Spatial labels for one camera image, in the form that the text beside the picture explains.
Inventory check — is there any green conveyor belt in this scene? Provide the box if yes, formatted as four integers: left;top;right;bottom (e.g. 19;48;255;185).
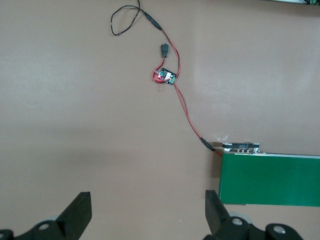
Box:
218;141;320;208

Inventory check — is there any red and black wire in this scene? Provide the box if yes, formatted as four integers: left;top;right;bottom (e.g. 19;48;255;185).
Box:
151;28;223;158

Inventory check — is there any black looped cable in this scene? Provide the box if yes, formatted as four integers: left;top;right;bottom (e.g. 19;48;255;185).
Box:
109;0;163;36

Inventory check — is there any small controller circuit board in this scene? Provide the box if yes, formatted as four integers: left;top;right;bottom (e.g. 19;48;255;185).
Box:
156;67;177;86

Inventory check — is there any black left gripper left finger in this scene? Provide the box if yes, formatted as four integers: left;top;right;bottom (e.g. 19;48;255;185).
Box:
0;191;93;240

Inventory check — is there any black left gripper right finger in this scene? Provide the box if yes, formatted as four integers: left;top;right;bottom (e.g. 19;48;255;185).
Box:
204;189;305;240

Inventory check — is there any black inline connector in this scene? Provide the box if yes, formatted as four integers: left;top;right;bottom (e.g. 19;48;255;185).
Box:
159;43;170;58

